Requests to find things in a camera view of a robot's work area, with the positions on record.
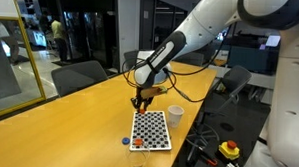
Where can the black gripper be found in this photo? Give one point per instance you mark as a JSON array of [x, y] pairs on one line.
[[143, 94]]

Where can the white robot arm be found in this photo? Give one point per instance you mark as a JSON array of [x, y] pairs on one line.
[[205, 25]]

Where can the white paper cup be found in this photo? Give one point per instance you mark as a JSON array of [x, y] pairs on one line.
[[175, 116]]

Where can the clear plastic cup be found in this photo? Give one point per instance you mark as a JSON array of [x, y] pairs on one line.
[[137, 158]]

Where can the checkered marker board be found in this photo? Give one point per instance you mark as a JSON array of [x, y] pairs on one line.
[[151, 130]]

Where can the grey office chair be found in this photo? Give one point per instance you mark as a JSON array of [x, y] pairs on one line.
[[78, 76], [128, 59]]

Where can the black orange clamp tool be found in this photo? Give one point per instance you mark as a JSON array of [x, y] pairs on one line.
[[208, 160]]

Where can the white yellow sign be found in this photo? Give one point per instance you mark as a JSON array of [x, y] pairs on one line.
[[220, 57]]

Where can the black mesh office chair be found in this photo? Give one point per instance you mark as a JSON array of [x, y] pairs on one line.
[[238, 80]]

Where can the yellow emergency stop button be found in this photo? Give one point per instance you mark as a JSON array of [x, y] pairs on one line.
[[229, 149]]

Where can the person in yellow shirt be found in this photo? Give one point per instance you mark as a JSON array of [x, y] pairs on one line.
[[58, 37]]

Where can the yellow framed glass partition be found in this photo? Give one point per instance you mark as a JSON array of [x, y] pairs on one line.
[[16, 72]]

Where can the lit computer monitor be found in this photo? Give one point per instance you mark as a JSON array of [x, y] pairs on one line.
[[273, 41]]

